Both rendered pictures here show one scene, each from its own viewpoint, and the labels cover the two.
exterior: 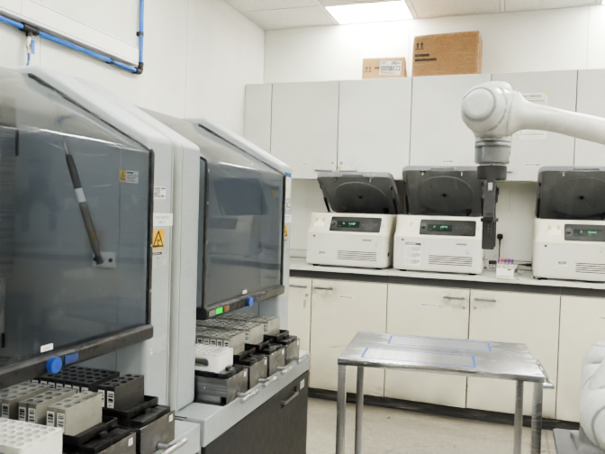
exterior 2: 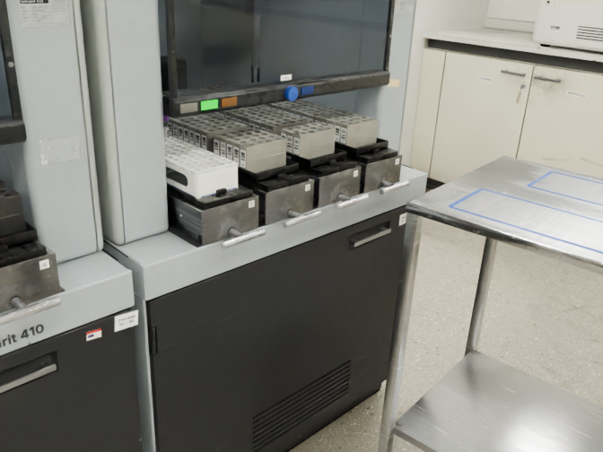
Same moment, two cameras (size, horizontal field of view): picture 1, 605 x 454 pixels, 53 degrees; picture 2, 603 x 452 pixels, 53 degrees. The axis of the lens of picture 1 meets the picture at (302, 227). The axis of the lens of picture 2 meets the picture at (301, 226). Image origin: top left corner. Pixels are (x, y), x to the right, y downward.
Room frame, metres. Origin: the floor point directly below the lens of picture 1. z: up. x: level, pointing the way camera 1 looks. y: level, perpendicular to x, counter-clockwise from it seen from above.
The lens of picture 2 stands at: (0.80, -0.41, 1.23)
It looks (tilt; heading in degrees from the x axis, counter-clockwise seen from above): 24 degrees down; 26
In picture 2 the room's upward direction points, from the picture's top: 3 degrees clockwise
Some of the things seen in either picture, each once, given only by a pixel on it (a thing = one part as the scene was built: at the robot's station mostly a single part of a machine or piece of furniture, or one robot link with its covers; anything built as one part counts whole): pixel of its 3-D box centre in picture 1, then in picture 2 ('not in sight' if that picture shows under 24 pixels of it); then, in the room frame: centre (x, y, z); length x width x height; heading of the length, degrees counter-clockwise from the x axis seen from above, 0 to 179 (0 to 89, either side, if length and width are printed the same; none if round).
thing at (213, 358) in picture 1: (180, 357); (175, 164); (1.75, 0.35, 0.83); 0.30 x 0.10 x 0.06; 71
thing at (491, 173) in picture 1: (491, 183); not in sight; (1.57, -0.49, 1.36); 0.08 x 0.07 x 0.09; 161
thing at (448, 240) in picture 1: (443, 218); not in sight; (4.06, -0.94, 1.24); 0.62 x 0.56 x 0.69; 161
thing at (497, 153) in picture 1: (492, 154); not in sight; (1.57, -0.49, 1.43); 0.09 x 0.09 x 0.06
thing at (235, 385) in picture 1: (140, 369); (143, 172); (1.79, 0.47, 0.78); 0.73 x 0.14 x 0.09; 71
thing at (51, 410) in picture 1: (70, 413); not in sight; (1.20, 0.45, 0.85); 0.12 x 0.02 x 0.06; 161
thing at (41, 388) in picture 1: (26, 405); not in sight; (1.24, 0.56, 0.85); 0.12 x 0.02 x 0.06; 161
